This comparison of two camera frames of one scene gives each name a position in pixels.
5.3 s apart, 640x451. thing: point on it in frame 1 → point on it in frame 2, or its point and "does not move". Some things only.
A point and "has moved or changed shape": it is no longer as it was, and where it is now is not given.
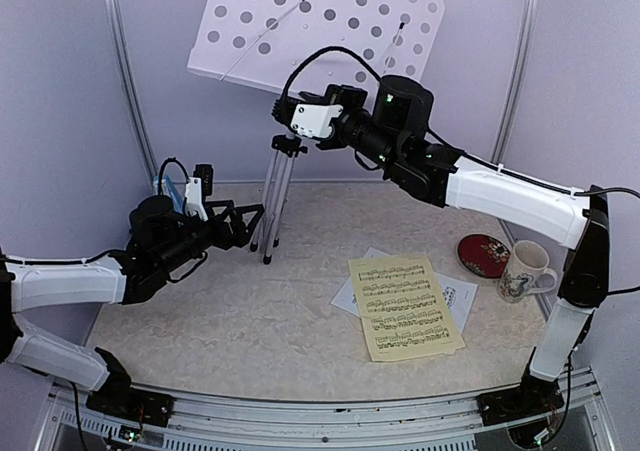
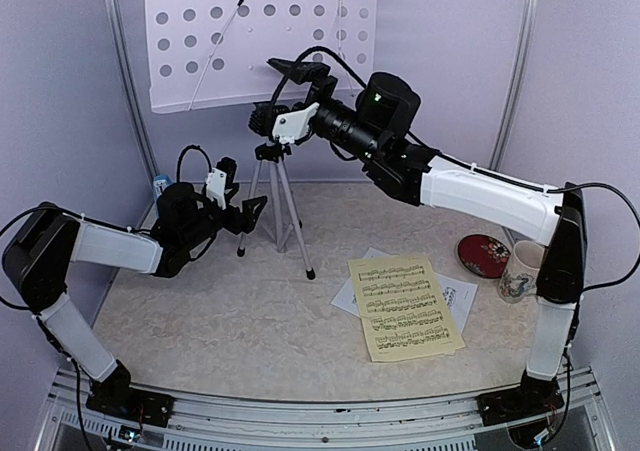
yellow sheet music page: (401, 308) does not move
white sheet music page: (460, 294) does not move
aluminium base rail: (222, 423) does not move
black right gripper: (330, 95) → (298, 71)
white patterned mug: (527, 261) does not move
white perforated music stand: (289, 31) has moved or changed shape
